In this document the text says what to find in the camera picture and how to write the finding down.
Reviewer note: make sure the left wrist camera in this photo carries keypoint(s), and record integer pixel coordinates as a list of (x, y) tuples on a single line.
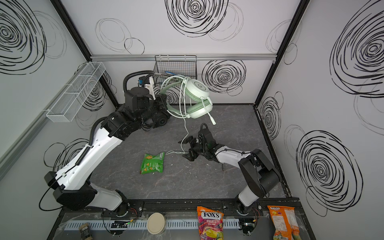
[(148, 83)]

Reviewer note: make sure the black wire basket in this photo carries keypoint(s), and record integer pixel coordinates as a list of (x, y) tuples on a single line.
[(185, 65)]

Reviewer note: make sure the aluminium wall rail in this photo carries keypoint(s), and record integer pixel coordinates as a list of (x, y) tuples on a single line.
[(200, 57)]

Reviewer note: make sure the small dark jar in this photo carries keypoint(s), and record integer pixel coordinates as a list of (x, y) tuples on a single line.
[(85, 232)]

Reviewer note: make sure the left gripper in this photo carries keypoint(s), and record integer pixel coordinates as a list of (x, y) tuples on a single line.
[(162, 102)]

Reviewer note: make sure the orange snack bag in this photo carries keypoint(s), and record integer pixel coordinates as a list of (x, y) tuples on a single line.
[(285, 222)]

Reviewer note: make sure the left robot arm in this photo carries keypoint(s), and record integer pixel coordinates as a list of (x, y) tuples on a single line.
[(142, 110)]

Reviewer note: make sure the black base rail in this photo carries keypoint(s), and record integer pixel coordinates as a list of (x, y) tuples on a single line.
[(230, 207)]

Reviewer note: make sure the round beige lid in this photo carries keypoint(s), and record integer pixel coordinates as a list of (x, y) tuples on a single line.
[(156, 224)]

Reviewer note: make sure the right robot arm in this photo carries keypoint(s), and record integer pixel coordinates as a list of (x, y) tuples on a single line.
[(259, 172)]

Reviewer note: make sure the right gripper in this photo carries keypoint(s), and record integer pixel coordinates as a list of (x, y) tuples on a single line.
[(195, 147)]

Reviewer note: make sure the Fox's fruits candy bag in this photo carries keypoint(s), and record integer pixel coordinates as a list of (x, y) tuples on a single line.
[(210, 224)]

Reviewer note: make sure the white wire shelf basket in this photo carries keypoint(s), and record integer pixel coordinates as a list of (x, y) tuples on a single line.
[(76, 92)]

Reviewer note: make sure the black blue headphones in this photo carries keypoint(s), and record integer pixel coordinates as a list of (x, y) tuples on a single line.
[(160, 119)]

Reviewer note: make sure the mint green headphones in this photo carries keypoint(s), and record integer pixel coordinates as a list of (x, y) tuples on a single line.
[(194, 98)]

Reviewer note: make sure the green snack bag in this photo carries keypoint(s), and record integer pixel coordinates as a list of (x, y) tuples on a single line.
[(152, 163)]

